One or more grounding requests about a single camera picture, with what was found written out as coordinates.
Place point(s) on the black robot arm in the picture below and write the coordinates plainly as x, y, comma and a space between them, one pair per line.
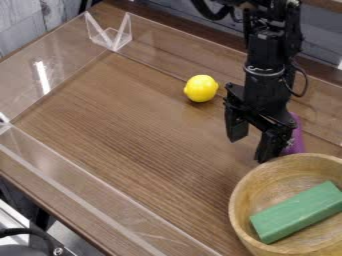
271, 29

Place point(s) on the clear acrylic tray wall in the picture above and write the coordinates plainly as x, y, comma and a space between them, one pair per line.
108, 218

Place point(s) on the clear acrylic corner bracket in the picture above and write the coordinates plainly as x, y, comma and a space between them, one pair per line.
109, 38

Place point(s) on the brown wooden bowl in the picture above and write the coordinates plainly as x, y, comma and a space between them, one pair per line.
267, 185

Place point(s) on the yellow toy lemon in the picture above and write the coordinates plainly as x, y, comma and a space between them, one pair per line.
200, 88

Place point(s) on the green rectangular block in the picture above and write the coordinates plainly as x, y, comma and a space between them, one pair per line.
298, 212

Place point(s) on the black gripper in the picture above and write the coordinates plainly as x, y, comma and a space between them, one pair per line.
258, 104

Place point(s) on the purple toy eggplant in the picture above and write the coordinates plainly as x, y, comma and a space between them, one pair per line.
295, 143

